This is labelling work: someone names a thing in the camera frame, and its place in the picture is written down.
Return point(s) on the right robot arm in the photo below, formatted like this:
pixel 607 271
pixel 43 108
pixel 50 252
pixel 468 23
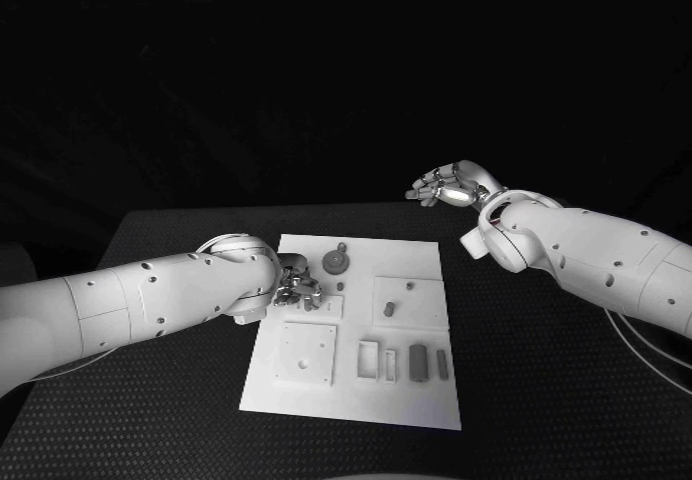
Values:
pixel 588 243

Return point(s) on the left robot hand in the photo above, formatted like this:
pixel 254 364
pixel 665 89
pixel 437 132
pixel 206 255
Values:
pixel 300 287

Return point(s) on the thick grey cylinder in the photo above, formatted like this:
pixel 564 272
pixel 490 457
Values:
pixel 418 363

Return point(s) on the thin grey cylinder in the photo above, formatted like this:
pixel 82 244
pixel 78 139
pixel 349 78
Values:
pixel 441 364

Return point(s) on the grey oblong plug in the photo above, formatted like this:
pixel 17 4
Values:
pixel 389 309

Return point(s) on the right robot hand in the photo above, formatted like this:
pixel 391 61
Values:
pixel 468 176

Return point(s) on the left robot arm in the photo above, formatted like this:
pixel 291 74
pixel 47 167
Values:
pixel 161 288

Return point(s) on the white task board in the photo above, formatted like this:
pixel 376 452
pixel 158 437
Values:
pixel 356 393

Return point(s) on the grey gear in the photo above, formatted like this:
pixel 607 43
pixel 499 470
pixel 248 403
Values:
pixel 336 261

